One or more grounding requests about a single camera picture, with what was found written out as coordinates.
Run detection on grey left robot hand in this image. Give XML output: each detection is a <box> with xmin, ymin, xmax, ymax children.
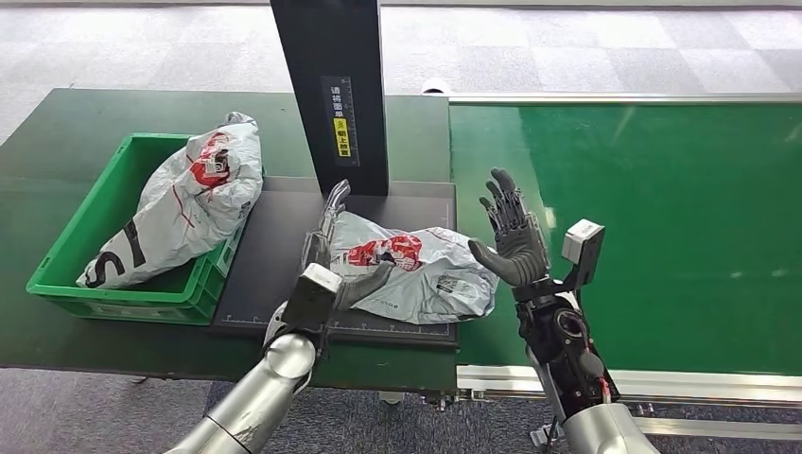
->
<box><xmin>300</xmin><ymin>180</ymin><xmax>396</xmax><ymax>313</ymax></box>

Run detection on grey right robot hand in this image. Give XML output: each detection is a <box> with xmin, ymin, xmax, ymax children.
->
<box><xmin>467</xmin><ymin>167</ymin><xmax>552</xmax><ymax>288</ymax></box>

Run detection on white red-printed courier package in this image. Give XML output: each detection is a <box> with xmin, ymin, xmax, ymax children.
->
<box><xmin>328</xmin><ymin>211</ymin><xmax>500</xmax><ymax>325</ymax></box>

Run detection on bulky white courier package black letters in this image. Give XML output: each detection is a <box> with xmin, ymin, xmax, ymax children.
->
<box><xmin>76</xmin><ymin>112</ymin><xmax>265</xmax><ymax>290</ymax></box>

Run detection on green conveyor belt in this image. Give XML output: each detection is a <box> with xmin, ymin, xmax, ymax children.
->
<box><xmin>448</xmin><ymin>101</ymin><xmax>802</xmax><ymax>377</ymax></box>

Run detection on black weighing platform with ruler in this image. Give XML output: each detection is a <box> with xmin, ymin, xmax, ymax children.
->
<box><xmin>209</xmin><ymin>176</ymin><xmax>460</xmax><ymax>348</ymax></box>

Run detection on yellow sticker on column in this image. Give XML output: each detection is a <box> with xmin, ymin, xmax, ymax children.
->
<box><xmin>333</xmin><ymin>117</ymin><xmax>353</xmax><ymax>159</ymax></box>

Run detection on black scanner column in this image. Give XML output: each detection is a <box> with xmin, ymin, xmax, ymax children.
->
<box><xmin>270</xmin><ymin>0</ymin><xmax>391</xmax><ymax>198</ymax></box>

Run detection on green plastic crate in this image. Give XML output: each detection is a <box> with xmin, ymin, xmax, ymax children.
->
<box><xmin>26</xmin><ymin>131</ymin><xmax>265</xmax><ymax>327</ymax></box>

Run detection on dark green table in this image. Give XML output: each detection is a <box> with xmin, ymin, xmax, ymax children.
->
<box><xmin>0</xmin><ymin>87</ymin><xmax>461</xmax><ymax>393</ymax></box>

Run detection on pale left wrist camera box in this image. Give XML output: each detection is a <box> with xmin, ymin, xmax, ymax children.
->
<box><xmin>301</xmin><ymin>262</ymin><xmax>344</xmax><ymax>295</ymax></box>

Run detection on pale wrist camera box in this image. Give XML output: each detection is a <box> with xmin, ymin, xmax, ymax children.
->
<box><xmin>561</xmin><ymin>218</ymin><xmax>607</xmax><ymax>266</ymax></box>
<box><xmin>301</xmin><ymin>262</ymin><xmax>344</xmax><ymax>295</ymax></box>

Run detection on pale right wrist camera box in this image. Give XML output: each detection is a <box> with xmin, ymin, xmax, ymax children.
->
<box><xmin>561</xmin><ymin>218</ymin><xmax>607</xmax><ymax>266</ymax></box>

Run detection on silver conveyor frame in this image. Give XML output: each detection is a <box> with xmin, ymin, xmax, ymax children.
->
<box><xmin>423</xmin><ymin>92</ymin><xmax>802</xmax><ymax>444</ymax></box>

